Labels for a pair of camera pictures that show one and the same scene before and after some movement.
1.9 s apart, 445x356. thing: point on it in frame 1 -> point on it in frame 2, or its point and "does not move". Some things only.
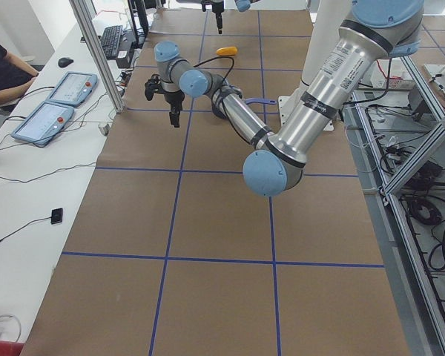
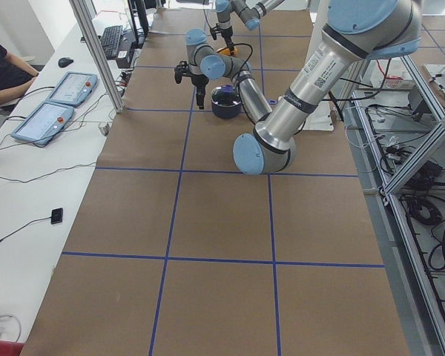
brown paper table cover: [172, 253] does not move
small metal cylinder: [104, 128] does not move
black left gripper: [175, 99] -> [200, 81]
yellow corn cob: [227, 51] does not move
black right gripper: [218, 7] -> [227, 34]
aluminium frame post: [83, 17] does not move
